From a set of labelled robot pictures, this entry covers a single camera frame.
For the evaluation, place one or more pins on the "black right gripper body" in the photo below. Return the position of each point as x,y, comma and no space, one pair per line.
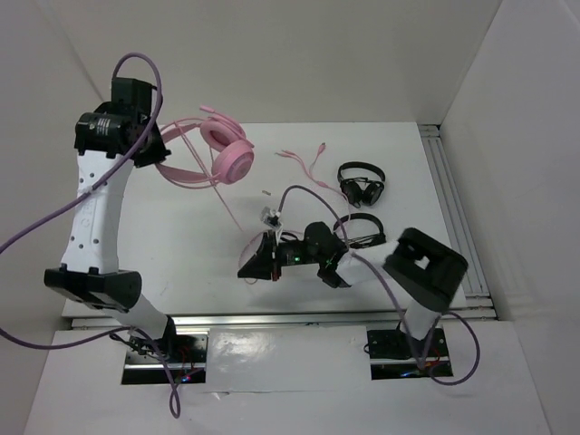
292,253

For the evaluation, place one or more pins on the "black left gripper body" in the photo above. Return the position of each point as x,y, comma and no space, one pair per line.
153,149

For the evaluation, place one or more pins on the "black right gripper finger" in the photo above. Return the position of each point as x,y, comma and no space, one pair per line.
268,240
259,266

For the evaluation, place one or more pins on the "pink gaming headphones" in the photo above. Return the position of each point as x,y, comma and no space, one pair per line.
232,154

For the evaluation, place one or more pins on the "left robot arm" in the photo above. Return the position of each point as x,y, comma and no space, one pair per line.
111,141

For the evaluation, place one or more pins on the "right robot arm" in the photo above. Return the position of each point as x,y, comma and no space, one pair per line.
419,274

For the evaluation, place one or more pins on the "black headphones near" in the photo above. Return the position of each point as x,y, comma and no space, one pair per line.
363,230

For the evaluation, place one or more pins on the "black headphones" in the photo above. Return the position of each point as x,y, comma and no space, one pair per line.
361,191
363,230

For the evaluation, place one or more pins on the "black headphones far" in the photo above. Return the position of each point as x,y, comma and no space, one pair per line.
361,191

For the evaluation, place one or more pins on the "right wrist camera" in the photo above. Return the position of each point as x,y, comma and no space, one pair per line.
271,217

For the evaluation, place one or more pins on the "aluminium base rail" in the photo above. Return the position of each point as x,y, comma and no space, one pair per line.
205,322

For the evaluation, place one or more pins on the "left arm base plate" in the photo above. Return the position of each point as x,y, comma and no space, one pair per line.
186,361

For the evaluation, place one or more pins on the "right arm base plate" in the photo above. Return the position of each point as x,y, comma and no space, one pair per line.
390,356

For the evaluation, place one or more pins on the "aluminium side rail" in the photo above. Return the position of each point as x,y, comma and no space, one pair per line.
475,284

